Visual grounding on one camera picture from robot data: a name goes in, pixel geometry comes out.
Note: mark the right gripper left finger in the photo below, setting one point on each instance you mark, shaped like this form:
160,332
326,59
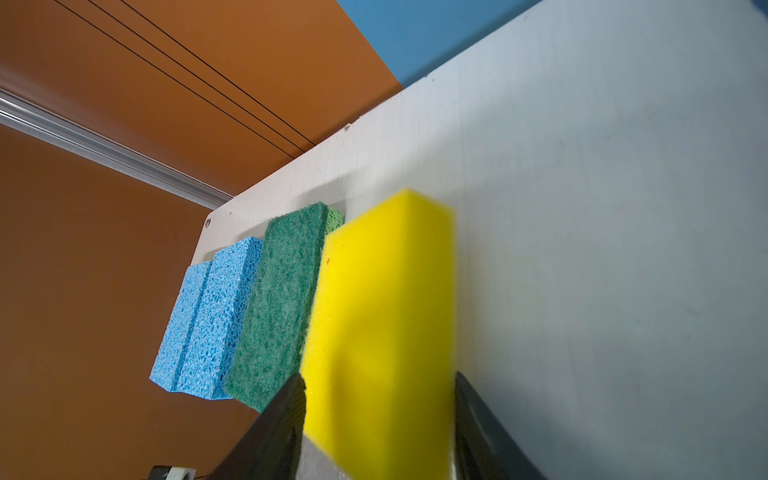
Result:
271,448

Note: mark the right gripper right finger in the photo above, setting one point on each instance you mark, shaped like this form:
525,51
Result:
483,449

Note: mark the blue sponge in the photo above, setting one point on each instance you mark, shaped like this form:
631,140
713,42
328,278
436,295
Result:
172,352
219,321

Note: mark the small thick yellow sponge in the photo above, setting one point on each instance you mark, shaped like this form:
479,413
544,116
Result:
379,361

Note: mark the green scouring pad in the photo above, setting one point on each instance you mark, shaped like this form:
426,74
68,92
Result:
271,344

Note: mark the white two-tier shelf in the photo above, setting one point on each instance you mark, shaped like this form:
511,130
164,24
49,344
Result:
607,163

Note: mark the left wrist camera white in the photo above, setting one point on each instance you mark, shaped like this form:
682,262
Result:
165,472

